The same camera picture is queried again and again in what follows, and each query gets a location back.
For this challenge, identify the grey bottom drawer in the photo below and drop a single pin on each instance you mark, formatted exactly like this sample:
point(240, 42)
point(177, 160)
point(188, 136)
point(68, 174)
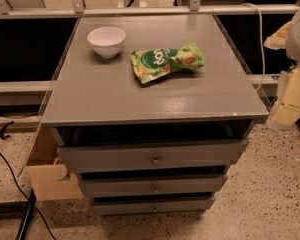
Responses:
point(200, 203)

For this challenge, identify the white bowl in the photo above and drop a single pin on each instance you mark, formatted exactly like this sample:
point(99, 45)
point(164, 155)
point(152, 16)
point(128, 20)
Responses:
point(107, 41)

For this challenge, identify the green snack bag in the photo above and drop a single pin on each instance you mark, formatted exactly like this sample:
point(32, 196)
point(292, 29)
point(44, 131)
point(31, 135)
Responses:
point(150, 65)

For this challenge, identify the grey drawer cabinet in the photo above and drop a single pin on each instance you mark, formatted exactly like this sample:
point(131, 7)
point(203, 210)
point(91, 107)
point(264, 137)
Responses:
point(100, 101)

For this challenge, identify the black floor bar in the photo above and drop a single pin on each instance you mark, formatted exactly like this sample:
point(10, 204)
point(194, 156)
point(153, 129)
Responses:
point(26, 216)

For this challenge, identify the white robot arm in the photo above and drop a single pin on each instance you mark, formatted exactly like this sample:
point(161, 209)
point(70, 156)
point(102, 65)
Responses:
point(293, 39)

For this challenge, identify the metal railing frame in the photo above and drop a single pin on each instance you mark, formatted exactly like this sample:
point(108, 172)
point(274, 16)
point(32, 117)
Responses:
point(80, 8)

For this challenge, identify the grey drawer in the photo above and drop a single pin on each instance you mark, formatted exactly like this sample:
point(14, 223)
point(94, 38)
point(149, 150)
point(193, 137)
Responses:
point(152, 185)
point(151, 156)
point(200, 203)

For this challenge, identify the grey middle drawer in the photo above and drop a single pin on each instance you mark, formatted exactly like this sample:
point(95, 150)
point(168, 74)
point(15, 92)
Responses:
point(152, 185)

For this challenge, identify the light wooden box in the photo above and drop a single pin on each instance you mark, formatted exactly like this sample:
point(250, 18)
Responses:
point(49, 180)

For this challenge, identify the grey top drawer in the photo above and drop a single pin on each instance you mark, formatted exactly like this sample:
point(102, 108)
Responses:
point(151, 156)

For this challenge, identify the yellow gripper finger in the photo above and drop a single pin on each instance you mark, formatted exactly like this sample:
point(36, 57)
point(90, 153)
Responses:
point(286, 109)
point(278, 39)

